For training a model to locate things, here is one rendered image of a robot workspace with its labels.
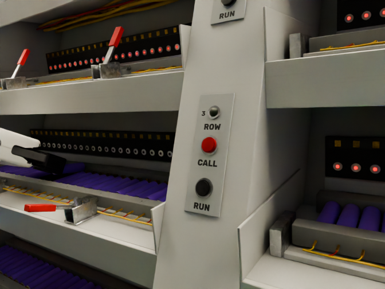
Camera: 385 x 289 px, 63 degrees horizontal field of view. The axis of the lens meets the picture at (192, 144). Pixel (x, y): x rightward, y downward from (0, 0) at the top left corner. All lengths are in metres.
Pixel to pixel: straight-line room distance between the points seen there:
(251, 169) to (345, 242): 0.11
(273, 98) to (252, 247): 0.14
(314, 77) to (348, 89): 0.03
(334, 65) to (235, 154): 0.12
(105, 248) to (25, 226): 0.18
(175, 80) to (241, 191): 0.15
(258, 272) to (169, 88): 0.22
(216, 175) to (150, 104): 0.14
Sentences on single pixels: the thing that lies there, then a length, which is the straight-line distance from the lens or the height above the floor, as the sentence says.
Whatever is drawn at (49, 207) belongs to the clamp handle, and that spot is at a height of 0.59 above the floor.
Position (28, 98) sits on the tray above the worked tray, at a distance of 0.61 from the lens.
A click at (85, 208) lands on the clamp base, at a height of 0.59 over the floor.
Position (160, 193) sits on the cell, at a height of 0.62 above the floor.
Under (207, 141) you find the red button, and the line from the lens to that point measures 0.31.
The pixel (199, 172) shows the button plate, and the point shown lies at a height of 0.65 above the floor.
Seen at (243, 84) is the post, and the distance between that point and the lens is 0.32.
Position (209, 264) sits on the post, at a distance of 0.31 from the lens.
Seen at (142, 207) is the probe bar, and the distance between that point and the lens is 0.42.
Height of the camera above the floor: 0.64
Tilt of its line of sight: 8 degrees up
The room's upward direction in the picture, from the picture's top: 8 degrees clockwise
